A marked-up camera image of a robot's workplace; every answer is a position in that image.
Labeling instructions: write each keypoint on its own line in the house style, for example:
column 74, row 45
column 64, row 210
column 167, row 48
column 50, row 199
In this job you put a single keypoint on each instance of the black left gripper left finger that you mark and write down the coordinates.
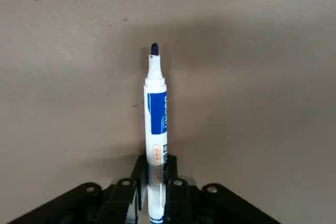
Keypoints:
column 78, row 203

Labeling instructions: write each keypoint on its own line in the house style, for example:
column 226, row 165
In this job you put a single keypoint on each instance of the white blue whiteboard marker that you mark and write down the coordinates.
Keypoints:
column 156, row 108

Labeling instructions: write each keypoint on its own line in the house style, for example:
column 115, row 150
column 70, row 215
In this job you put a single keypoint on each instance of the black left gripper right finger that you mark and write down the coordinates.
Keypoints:
column 223, row 205

